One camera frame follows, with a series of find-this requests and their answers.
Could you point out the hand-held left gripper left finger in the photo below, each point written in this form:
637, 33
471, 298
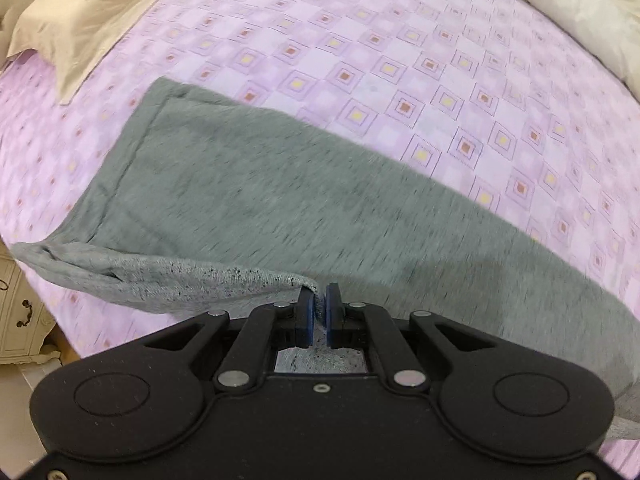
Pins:
305, 317

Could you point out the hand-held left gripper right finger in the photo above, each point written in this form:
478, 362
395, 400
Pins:
332, 317

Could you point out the grey mottled pants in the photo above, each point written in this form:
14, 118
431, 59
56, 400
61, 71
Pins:
300, 210

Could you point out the pink patterned bed sheet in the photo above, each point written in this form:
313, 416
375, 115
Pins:
400, 60

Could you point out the white nightstand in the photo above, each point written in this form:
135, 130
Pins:
20, 320

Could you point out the beige pillow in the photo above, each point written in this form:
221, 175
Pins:
90, 15

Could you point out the cream duvet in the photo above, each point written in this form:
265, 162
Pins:
575, 5

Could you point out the cream tufted headboard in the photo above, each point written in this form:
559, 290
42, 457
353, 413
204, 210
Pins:
12, 15

